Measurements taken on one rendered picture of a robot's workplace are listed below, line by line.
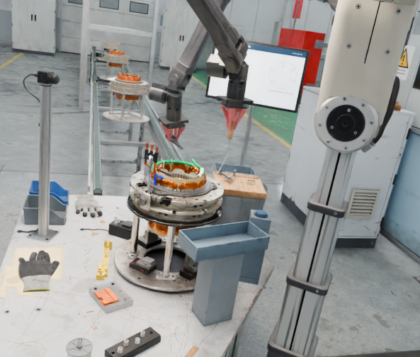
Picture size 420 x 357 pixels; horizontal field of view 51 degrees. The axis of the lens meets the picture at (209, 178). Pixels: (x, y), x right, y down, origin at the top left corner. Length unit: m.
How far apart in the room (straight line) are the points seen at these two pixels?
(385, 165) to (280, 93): 1.58
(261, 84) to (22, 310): 1.66
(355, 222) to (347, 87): 2.76
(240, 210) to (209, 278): 0.44
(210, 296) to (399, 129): 2.72
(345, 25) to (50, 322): 1.10
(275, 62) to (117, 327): 1.65
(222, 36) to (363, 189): 2.68
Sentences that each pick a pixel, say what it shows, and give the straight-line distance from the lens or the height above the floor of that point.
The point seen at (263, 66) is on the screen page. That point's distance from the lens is 2.47.
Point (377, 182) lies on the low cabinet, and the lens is 3.82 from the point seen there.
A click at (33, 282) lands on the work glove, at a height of 0.79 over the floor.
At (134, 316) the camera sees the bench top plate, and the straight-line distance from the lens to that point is 1.38.
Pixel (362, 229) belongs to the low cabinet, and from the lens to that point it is 3.94.
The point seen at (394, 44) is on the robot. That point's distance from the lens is 1.15.
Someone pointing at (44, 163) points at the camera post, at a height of 1.08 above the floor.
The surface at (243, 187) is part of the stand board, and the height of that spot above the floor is 1.07.
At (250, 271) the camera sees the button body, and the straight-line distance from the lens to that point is 1.59.
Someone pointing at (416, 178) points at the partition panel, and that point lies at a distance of 3.89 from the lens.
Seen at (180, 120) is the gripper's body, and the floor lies 1.26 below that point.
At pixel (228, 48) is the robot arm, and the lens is 1.28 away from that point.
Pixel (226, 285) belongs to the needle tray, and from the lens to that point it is 1.33.
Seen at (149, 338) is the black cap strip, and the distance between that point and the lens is 1.28.
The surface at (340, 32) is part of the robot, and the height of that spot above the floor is 1.65.
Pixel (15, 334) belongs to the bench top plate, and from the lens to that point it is 1.34.
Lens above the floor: 1.62
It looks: 19 degrees down
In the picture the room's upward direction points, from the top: 9 degrees clockwise
